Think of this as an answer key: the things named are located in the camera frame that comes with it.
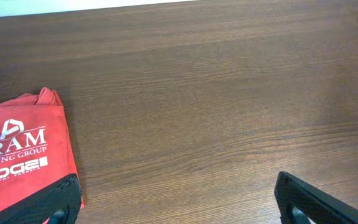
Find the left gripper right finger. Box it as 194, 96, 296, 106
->
274, 172, 358, 224

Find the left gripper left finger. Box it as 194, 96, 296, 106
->
0, 174, 81, 224

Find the folded red printed shirt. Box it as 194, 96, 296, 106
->
0, 88, 79, 211

